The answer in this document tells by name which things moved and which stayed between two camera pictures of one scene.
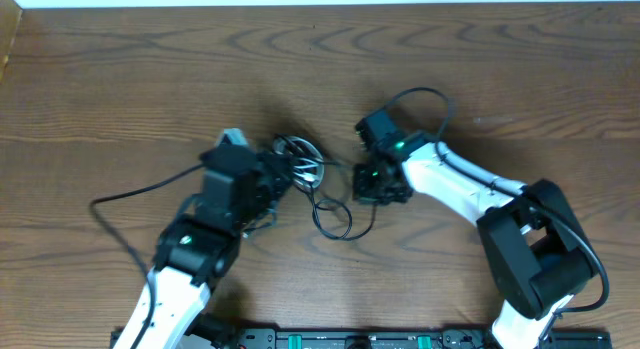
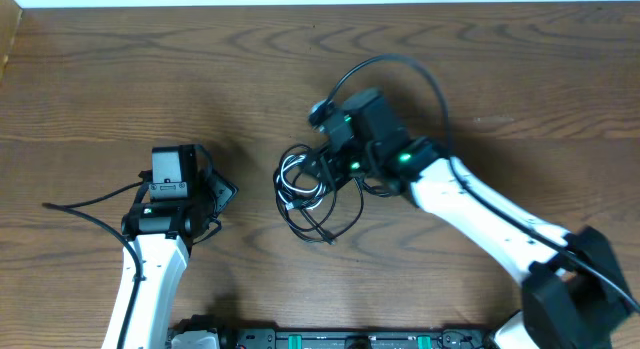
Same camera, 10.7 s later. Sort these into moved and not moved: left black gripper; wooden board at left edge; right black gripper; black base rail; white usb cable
Moved: left black gripper; right black gripper; white usb cable
Not moved: black base rail; wooden board at left edge
